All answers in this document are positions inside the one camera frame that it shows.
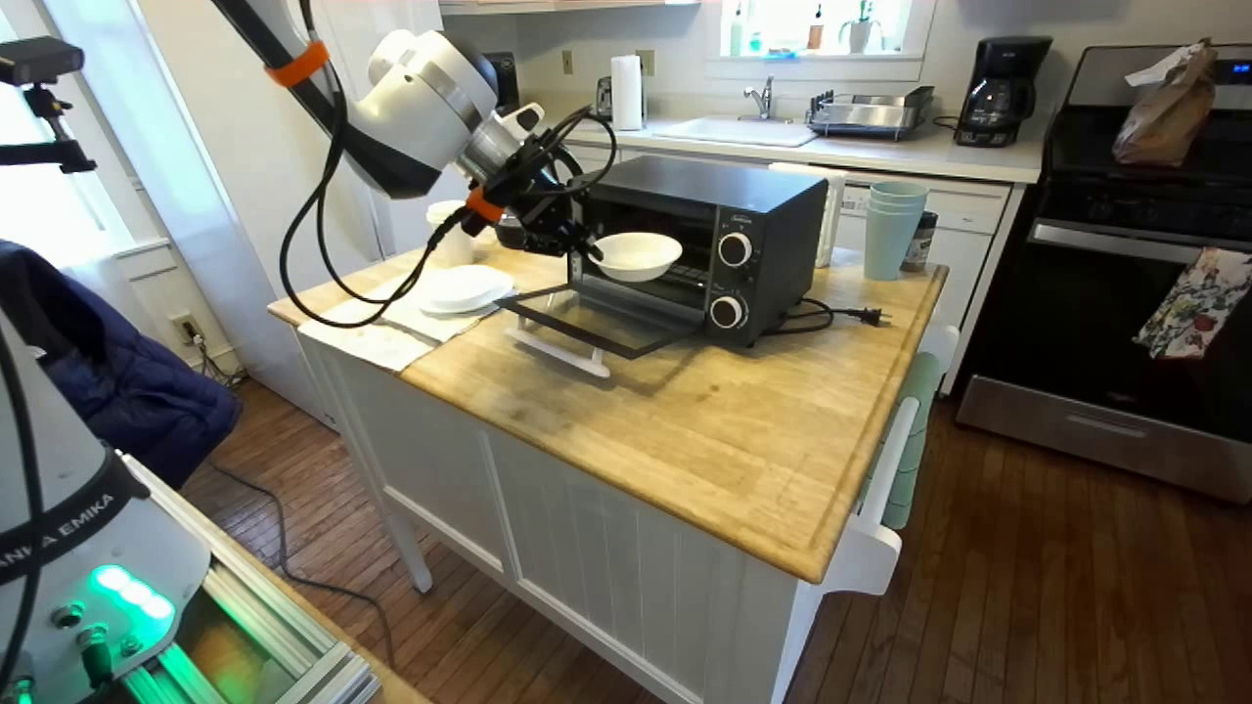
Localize brown paper bag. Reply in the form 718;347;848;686
1108;37;1225;174

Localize floral dish towel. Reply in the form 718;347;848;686
1133;248;1252;364

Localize dark bottle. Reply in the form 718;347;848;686
906;208;945;273

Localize white paper cup with lid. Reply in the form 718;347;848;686
423;197;482;267

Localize black toaster oven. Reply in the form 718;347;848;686
573;154;835;353

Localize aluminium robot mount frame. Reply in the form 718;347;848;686
113;446;385;704

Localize black coffee maker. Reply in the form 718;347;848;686
950;37;1058;148

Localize black microwave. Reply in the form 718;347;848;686
484;50;525;114

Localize black steel kitchen stove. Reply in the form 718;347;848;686
956;45;1252;510

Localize grey dish rack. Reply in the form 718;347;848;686
806;84;939;145

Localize chrome sink faucet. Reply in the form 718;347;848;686
739;74;783;126

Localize large white paper towel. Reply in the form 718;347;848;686
295;267;522;379

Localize stacked teal cups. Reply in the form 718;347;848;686
863;179;933;286

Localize white kitchen sink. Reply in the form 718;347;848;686
645;114;817;148

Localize paper towel roll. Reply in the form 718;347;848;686
606;50;649;135

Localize dark blue jacket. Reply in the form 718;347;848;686
0;235;244;489

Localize black camera on stand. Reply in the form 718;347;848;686
0;32;101;175

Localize black oven power cord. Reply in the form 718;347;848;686
780;293;894;341

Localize kitchen window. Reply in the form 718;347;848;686
718;0;936;66

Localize white ceramic bowl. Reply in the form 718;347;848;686
590;230;690;290

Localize black floor cable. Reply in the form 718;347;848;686
208;463;405;669

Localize teal hanging towel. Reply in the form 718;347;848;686
878;347;947;532

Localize glass oven door white handle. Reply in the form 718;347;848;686
490;273;710;386

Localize silver fork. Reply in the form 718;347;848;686
366;310;448;353

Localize white kitchen island cart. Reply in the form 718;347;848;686
265;227;964;704

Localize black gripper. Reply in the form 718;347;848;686
497;135;620;286

